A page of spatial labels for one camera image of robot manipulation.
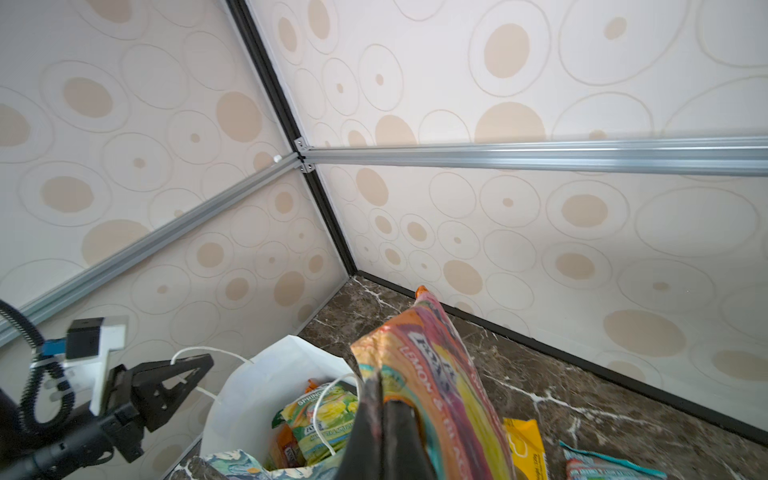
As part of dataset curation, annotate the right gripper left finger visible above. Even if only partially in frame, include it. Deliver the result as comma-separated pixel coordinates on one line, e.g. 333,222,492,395
335,374,384,480

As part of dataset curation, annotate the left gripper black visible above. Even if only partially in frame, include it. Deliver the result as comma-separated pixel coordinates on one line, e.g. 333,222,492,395
1,354,214,479

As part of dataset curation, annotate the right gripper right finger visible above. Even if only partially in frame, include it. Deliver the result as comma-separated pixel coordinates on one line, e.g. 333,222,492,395
383,401,436,480

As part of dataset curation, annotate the green Fox's candy bag small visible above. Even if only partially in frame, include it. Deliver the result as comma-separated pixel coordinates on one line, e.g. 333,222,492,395
271,380,359,466

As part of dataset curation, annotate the orange snack bag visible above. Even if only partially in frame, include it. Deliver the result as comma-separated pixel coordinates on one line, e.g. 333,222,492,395
267,423,306,470

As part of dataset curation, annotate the floral white paper bag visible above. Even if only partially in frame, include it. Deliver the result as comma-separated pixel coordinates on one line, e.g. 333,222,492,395
200,335,354,460

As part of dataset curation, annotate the pink Fox's candy bag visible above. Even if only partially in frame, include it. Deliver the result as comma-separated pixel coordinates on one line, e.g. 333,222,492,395
351,287,515,479

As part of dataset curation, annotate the yellow snack bag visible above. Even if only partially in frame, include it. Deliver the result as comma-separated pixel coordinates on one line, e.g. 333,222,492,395
503,418,549,480

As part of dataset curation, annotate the teal Fox's candy bag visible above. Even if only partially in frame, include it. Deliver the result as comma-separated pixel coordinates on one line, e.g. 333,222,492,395
560,442,668,480

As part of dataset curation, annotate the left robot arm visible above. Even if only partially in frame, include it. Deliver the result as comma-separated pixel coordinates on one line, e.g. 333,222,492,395
1,302,214,479

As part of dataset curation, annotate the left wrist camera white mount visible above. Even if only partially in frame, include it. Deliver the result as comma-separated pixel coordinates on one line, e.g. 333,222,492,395
43,315,130,416

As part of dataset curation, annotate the aluminium rail left side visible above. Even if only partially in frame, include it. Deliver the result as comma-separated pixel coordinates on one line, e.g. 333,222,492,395
20,152,301,325

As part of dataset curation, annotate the black frame post left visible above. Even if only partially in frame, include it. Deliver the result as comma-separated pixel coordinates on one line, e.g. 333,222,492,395
226,0,358,276

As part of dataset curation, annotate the horizontal aluminium rail back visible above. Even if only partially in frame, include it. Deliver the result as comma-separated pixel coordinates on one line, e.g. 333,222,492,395
302,136,767,177

